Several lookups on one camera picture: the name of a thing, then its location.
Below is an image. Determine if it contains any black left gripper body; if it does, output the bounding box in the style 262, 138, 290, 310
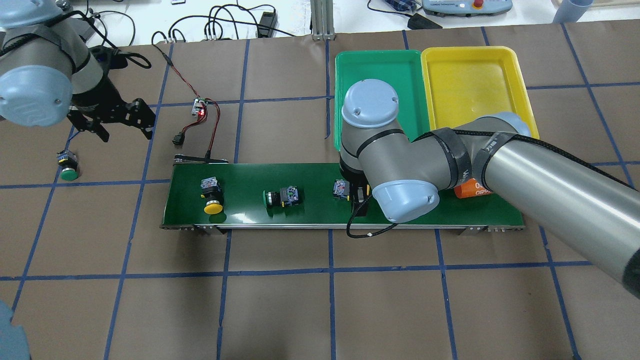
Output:
66, 75, 130, 132

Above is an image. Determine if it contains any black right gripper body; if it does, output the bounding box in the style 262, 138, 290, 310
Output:
339, 157, 371, 201

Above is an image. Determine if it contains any green push button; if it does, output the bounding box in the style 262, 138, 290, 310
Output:
56, 149, 80, 182
262, 186, 302, 208

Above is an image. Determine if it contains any yellow push button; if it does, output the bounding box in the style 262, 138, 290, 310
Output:
333, 178, 351, 202
200, 177, 225, 215

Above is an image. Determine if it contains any orange cylinder labelled 4680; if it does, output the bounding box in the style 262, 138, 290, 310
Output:
454, 178, 493, 199

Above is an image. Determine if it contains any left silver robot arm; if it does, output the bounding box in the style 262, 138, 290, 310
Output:
0, 0, 156, 142

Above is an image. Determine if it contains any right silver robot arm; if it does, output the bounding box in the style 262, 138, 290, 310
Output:
340, 79, 640, 297

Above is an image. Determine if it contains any small green circuit board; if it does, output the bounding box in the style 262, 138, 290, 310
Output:
190, 97, 209, 117

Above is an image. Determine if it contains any green conveyor belt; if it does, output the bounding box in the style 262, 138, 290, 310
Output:
160, 162, 525, 231

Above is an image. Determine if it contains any green plastic tray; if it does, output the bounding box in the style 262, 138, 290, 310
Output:
334, 49, 432, 151

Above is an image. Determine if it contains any yellow plastic tray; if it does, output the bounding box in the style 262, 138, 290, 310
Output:
421, 46, 540, 139

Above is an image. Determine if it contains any black power adapter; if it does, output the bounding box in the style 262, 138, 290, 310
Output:
256, 11, 277, 39

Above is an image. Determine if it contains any blue teach pendant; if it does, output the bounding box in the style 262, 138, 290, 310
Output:
421, 0, 514, 18

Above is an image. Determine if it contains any blue plastic cup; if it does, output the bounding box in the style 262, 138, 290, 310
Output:
551, 0, 594, 24

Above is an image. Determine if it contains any red black power cable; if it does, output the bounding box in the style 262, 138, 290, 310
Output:
151, 31, 223, 162

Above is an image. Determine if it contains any aluminium frame post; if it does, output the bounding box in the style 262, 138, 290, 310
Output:
310, 0, 336, 41

